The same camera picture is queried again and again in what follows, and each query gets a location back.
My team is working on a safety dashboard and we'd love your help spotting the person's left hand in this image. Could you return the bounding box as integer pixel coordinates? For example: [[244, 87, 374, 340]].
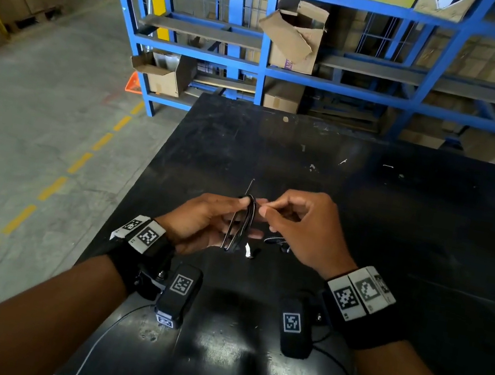
[[151, 182, 271, 269]]

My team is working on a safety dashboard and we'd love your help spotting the person's right hand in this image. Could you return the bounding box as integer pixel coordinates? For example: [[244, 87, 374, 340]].
[[248, 182, 370, 286]]

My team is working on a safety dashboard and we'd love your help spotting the black cable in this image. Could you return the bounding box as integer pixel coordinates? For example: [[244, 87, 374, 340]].
[[219, 175, 262, 257]]

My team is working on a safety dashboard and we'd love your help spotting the person's left forearm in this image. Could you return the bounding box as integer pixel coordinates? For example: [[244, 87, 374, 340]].
[[0, 237, 136, 375]]

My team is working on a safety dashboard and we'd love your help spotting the small black earbud piece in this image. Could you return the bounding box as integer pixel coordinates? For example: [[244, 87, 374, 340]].
[[263, 234, 292, 254]]

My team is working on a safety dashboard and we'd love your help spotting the small white and black connector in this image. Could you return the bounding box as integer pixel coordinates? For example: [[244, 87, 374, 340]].
[[242, 242, 263, 262]]

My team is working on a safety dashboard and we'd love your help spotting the black wrist band with markers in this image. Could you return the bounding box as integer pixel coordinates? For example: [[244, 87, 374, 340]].
[[314, 258, 420, 359], [99, 210, 181, 303]]

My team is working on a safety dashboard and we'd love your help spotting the small closed cardboard box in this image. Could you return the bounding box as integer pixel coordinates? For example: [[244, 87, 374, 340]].
[[262, 78, 306, 115]]

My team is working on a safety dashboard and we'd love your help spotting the open cardboard box with papers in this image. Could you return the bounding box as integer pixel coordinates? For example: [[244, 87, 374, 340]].
[[125, 45, 201, 101]]

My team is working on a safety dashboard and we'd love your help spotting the blue metal shelf rack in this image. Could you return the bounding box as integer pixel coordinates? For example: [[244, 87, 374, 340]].
[[73, 0, 495, 178]]

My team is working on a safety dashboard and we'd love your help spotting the orange traffic cone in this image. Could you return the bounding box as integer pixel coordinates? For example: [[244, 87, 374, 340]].
[[124, 70, 146, 95]]

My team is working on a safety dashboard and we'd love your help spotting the flat cardboard box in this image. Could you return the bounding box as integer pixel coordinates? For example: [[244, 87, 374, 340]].
[[396, 125, 447, 151]]

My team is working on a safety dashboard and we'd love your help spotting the open torn cardboard box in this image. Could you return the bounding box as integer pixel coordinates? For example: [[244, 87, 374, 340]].
[[251, 0, 332, 77]]

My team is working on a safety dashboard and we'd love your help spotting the row of boxes behind mesh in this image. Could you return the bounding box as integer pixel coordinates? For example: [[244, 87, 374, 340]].
[[412, 26, 495, 87]]

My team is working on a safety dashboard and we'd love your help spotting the cardboard box with diamond label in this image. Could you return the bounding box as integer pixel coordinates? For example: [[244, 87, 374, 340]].
[[412, 0, 478, 26]]

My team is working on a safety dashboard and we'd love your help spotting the black wrist camera with marker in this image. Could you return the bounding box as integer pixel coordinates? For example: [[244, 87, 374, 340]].
[[151, 259, 206, 333], [271, 293, 323, 362]]

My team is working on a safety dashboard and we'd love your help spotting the thin camera cable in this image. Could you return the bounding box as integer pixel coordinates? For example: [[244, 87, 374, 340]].
[[306, 323, 371, 375], [71, 292, 157, 375]]

